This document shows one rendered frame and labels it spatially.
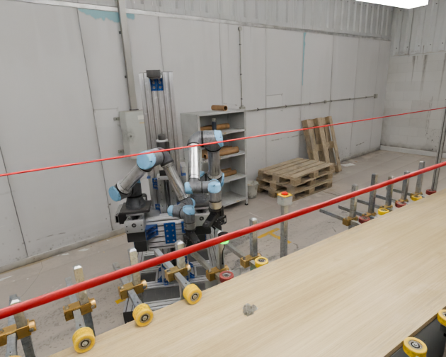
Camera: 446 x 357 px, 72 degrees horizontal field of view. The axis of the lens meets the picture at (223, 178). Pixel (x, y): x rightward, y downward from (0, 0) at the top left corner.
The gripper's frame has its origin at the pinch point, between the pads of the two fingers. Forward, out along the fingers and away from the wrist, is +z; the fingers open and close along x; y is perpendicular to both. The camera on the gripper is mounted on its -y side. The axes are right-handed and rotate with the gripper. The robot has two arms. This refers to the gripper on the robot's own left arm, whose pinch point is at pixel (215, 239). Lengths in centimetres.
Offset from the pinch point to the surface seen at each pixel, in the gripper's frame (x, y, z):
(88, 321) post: 18, -76, 13
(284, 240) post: -25.6, 40.7, 13.0
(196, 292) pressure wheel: -19.1, -39.6, 4.8
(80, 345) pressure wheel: -1, -89, 6
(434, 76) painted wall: -41, 788, -71
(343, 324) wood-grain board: -81, -14, 12
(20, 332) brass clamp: 26, -101, 4
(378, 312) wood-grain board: -92, 2, 12
